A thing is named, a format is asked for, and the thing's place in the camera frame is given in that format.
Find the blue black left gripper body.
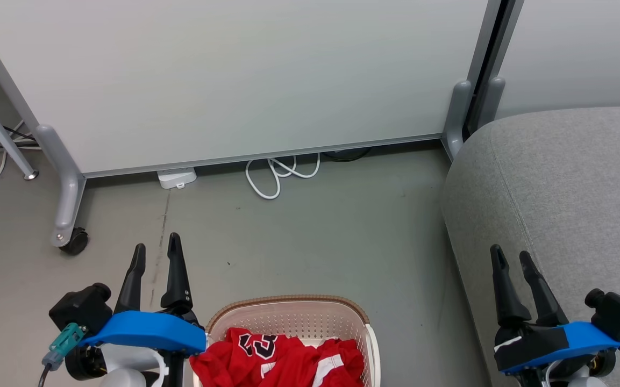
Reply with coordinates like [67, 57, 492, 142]
[65, 306, 206, 387]

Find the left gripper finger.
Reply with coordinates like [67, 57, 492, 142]
[160, 232, 194, 317]
[113, 243, 147, 315]

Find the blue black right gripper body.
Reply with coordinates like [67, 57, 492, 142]
[494, 321, 620, 387]

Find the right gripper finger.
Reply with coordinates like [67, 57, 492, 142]
[490, 245, 532, 329]
[519, 250, 569, 327]

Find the red basketball jersey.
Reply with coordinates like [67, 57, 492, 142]
[190, 327, 366, 387]

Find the grey fabric sofa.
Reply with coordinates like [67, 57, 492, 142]
[441, 105, 620, 387]

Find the black caster wheel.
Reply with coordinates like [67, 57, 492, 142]
[59, 227, 89, 256]

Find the white power adapter box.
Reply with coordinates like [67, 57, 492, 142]
[157, 167, 198, 190]

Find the grey partition foot with caster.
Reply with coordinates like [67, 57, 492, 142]
[35, 125, 87, 248]

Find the cream perforated laundry basket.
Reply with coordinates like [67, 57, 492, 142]
[202, 294, 381, 387]

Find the short grey partition foot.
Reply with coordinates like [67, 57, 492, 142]
[444, 80, 473, 162]
[475, 76, 506, 131]

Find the large white partition panel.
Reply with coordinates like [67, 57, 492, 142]
[0, 0, 505, 178]

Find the narrow white partition panel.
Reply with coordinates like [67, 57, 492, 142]
[483, 0, 620, 120]

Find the teal left camera connector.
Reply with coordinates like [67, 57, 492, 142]
[42, 322, 86, 371]

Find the looped white cable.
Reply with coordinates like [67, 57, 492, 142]
[245, 153, 322, 201]

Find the black cable under partition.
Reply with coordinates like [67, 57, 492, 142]
[322, 146, 373, 162]

